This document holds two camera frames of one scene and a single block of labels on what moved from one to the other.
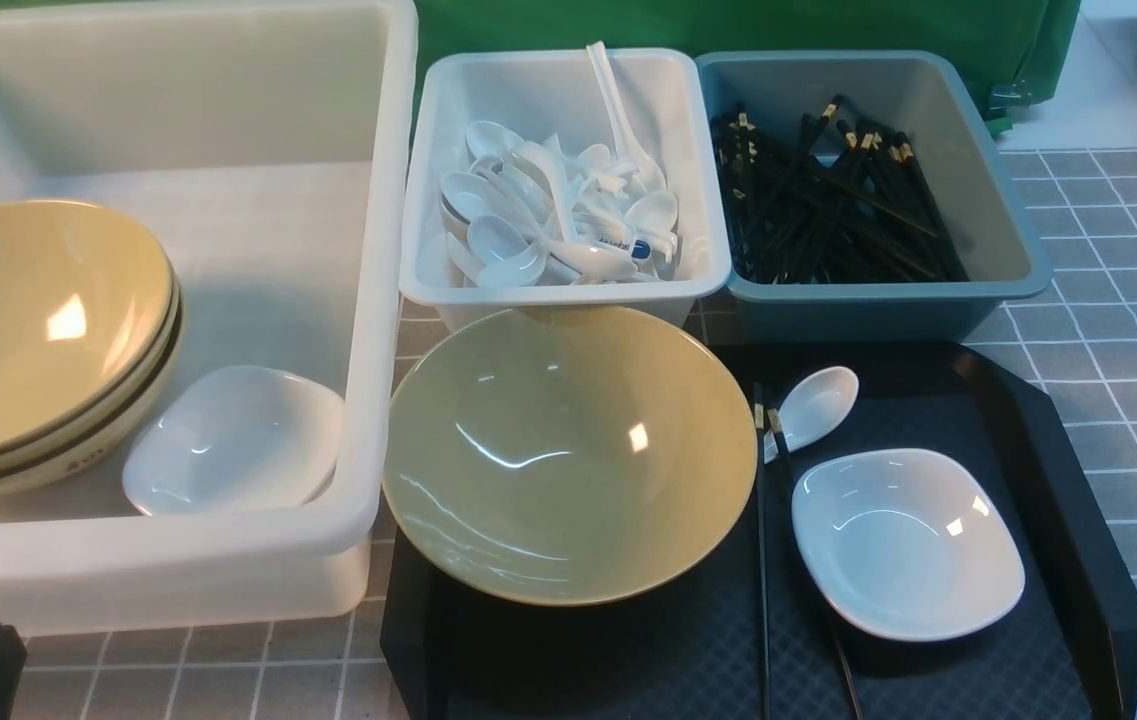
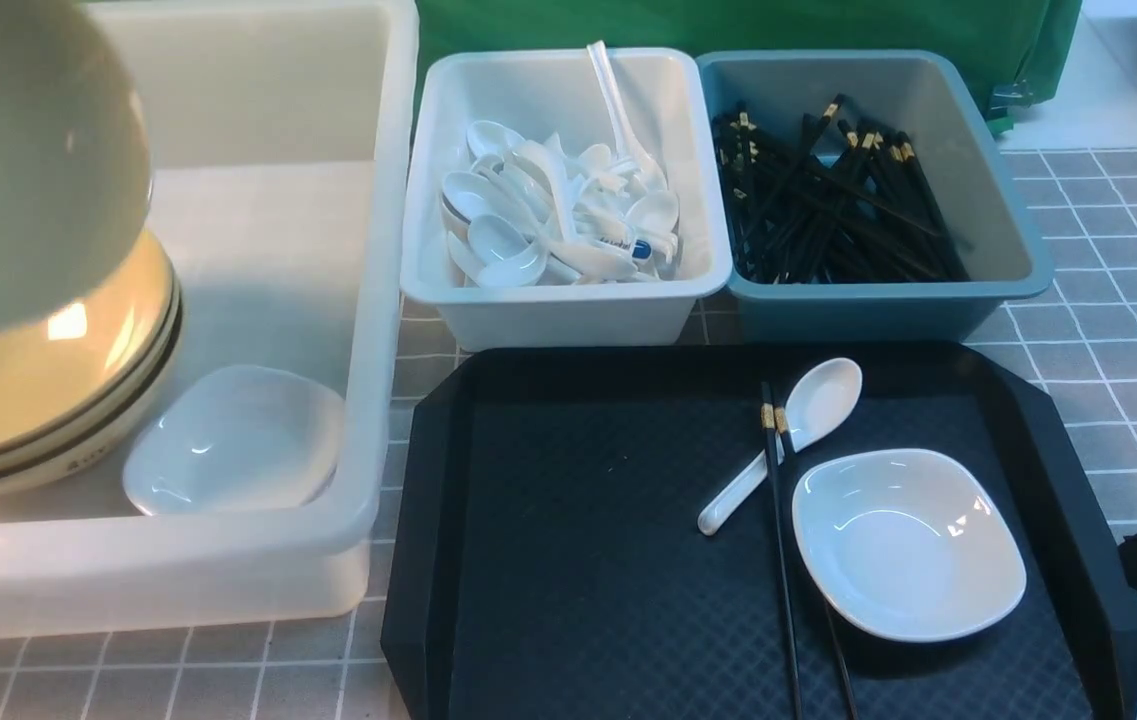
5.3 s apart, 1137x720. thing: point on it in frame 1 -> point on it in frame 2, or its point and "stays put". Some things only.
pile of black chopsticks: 827,205 stays put
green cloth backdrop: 1027,46 stays put
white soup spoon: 816,405 stays put
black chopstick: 759,432 -> 769,419
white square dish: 903,544 stays put
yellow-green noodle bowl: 573,455 -> 39,159
